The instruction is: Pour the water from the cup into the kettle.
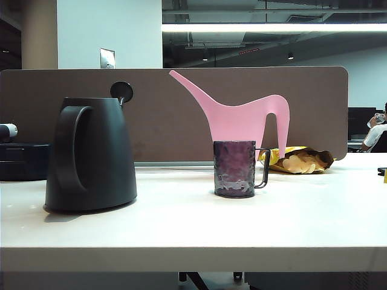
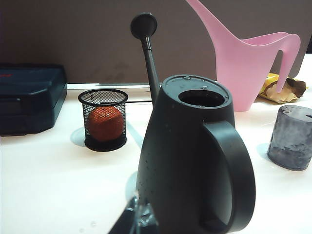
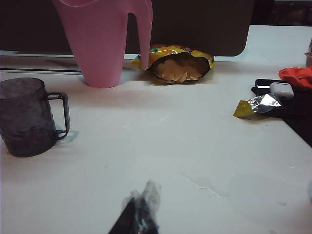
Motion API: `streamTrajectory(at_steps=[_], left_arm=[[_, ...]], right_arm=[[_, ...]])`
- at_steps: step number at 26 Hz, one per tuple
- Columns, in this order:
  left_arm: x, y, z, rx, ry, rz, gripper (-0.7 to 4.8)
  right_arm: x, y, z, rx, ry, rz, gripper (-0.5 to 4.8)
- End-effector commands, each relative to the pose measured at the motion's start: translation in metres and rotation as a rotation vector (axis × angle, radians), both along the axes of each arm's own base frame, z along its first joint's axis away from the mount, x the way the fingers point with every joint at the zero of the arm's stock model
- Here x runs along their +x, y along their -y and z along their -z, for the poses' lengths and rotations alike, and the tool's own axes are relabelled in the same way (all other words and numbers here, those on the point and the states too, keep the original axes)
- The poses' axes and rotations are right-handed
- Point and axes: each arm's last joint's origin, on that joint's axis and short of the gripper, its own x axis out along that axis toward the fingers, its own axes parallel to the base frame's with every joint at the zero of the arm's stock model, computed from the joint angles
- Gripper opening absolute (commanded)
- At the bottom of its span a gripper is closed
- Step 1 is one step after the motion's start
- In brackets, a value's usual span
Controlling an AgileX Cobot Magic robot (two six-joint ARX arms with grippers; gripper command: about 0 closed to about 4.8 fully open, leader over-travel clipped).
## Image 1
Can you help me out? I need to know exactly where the purple textured glass cup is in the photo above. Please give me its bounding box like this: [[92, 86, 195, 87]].
[[213, 140, 272, 199]]

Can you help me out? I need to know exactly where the black kettle with round-tipped spout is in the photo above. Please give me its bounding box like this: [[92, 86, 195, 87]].
[[44, 80, 138, 213]]

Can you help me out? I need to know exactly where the brown desk divider panel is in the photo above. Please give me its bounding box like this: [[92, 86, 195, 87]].
[[0, 65, 349, 163]]

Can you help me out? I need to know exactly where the pink plastic watering can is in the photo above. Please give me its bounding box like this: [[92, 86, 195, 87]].
[[169, 69, 290, 158]]

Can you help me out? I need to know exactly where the yellow potato chip bag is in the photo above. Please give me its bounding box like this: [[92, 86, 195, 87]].
[[257, 146, 335, 175]]

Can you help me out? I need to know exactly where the black table leg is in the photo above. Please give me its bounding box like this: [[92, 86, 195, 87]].
[[178, 271, 209, 290]]

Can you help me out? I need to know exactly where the long ceiling light strip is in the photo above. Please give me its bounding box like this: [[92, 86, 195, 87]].
[[161, 22, 387, 33]]

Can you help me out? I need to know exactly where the black computer monitor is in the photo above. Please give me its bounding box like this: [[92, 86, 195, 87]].
[[348, 107, 377, 141]]

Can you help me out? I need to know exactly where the black storage box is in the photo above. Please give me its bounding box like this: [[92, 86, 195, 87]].
[[0, 143, 51, 182]]

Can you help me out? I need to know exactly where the person in white shirt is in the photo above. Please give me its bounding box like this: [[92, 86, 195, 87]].
[[360, 101, 387, 152]]

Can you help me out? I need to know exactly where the clear plastic bottle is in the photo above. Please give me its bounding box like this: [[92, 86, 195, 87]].
[[366, 113, 386, 128]]

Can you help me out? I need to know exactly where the white and black cylinder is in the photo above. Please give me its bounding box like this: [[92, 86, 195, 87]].
[[0, 123, 18, 143]]

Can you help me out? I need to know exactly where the black office chair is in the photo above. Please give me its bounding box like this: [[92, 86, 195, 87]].
[[370, 130, 387, 153]]

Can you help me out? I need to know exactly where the silver wall plate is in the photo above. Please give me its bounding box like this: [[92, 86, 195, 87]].
[[99, 47, 116, 69]]

